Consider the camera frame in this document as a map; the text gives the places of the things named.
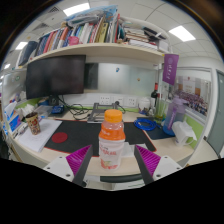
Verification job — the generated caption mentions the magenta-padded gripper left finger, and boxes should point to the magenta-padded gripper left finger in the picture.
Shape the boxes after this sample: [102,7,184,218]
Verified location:
[43,144,95,188]

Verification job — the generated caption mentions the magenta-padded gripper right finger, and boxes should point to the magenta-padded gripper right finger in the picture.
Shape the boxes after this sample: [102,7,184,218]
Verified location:
[133,144,183,186]

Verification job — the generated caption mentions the orange-capped drink bottle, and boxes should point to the orange-capped drink bottle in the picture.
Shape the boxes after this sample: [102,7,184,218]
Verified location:
[97,108,127,171]

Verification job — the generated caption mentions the purple water bottle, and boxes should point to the purple water bottle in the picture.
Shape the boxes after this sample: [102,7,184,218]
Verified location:
[162,95,188,137]

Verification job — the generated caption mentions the black red-edged desk mat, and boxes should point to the black red-edged desk mat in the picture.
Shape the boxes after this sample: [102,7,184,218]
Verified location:
[44,119,158,157]

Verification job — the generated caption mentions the dark blue mouse pad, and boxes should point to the dark blue mouse pad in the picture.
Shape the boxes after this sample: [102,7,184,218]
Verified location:
[145,124,175,141]

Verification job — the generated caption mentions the flat round red coaster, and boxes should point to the flat round red coaster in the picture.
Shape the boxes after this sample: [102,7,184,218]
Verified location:
[51,131,69,144]

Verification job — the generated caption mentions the white paper sheets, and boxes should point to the white paper sheets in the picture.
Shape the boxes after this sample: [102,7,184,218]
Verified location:
[18,118,63,153]

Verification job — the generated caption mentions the white plastic jug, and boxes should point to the white plastic jug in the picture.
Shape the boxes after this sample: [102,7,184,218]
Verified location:
[171,120,198,147]

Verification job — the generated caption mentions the grey metal laptop stand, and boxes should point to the grey metal laptop stand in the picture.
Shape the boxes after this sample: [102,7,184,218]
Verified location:
[87,102,118,124]

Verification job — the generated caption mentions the small blue device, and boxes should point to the small blue device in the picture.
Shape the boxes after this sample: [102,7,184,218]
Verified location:
[50,104,65,115]

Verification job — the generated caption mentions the white round container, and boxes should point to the white round container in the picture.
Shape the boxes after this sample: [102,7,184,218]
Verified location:
[138,97,152,111]

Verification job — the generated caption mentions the patterned paper cup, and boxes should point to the patterned paper cup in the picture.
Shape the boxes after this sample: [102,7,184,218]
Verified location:
[24,111,42,136]

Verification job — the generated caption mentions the clear plastic box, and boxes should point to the clear plastic box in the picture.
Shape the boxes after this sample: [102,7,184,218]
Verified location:
[34,104,54,118]

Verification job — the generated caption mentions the dark wine bottle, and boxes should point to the dark wine bottle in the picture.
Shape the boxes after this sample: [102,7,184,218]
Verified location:
[150,83,160,109]

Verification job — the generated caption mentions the blue tissue box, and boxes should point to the blue tissue box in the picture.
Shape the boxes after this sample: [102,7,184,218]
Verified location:
[3,101,23,133]

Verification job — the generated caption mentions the group photo poster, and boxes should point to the group photo poster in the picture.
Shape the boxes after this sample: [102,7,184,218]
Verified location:
[174,75,212,117]

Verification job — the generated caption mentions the grey door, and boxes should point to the grey door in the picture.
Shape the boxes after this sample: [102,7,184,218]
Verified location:
[206,69,224,158]

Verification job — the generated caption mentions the black computer monitor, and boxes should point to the black computer monitor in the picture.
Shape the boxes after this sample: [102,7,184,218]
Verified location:
[25,54,87,107]

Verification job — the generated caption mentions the purple hanging banner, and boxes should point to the purple hanging banner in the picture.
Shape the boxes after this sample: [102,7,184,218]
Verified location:
[162,53,180,86]

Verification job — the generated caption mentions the white shelf with books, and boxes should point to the white shelf with books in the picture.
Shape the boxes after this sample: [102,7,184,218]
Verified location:
[14,4,174,68]

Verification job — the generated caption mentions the blue coiled cable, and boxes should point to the blue coiled cable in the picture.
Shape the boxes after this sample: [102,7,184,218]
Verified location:
[133,117,158,132]

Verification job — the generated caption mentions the black cables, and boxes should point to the black cables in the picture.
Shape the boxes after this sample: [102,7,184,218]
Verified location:
[59,96,93,121]

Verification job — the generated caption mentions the white wall sockets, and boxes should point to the white wall sockets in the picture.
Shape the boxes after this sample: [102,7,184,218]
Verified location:
[98,95,138,108]

